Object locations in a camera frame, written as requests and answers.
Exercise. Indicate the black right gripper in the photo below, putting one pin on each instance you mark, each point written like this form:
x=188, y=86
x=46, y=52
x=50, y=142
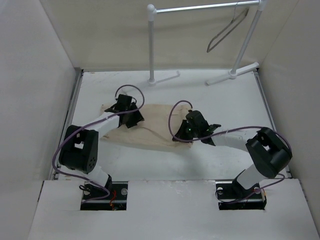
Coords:
x=180, y=133

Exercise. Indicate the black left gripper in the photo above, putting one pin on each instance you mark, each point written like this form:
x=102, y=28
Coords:
x=136, y=118

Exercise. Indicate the beige trousers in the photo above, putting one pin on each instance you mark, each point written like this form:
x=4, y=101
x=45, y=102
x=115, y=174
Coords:
x=152, y=133

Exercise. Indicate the grey wire hanger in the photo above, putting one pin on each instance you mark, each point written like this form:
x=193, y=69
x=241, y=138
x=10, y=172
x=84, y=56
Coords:
x=228, y=29

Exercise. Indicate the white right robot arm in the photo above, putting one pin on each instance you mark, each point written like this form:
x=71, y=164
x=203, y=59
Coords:
x=270, y=153

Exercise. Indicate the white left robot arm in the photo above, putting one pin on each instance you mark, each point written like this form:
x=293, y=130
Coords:
x=79, y=150

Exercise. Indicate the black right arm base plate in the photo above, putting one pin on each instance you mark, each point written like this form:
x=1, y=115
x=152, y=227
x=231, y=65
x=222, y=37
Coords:
x=232, y=196

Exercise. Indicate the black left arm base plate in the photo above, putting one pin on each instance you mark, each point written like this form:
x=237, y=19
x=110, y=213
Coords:
x=95, y=199

